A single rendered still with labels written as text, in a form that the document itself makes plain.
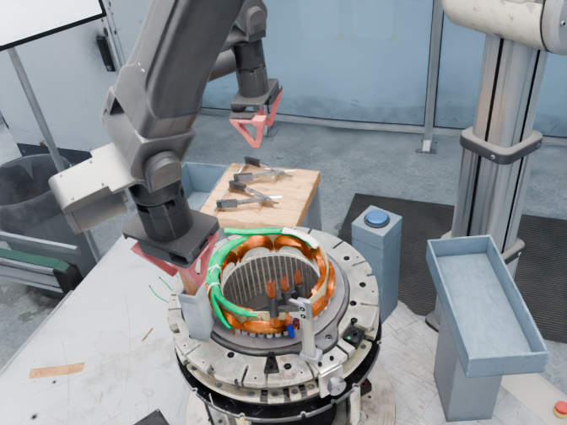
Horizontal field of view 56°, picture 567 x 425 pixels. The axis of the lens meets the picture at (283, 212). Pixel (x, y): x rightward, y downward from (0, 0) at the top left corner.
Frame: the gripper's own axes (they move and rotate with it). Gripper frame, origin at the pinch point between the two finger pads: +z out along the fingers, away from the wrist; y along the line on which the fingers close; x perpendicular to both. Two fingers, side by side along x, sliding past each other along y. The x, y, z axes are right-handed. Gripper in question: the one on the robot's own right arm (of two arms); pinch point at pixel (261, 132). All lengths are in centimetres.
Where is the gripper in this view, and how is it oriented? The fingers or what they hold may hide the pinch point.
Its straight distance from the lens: 107.6
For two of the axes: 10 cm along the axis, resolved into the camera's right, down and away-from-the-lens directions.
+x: 9.5, 0.9, -3.0
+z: 1.3, 7.7, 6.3
